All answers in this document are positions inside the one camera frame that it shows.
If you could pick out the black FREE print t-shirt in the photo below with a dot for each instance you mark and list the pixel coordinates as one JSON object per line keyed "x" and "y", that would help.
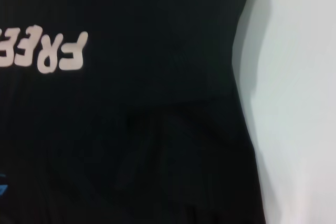
{"x": 157, "y": 51}

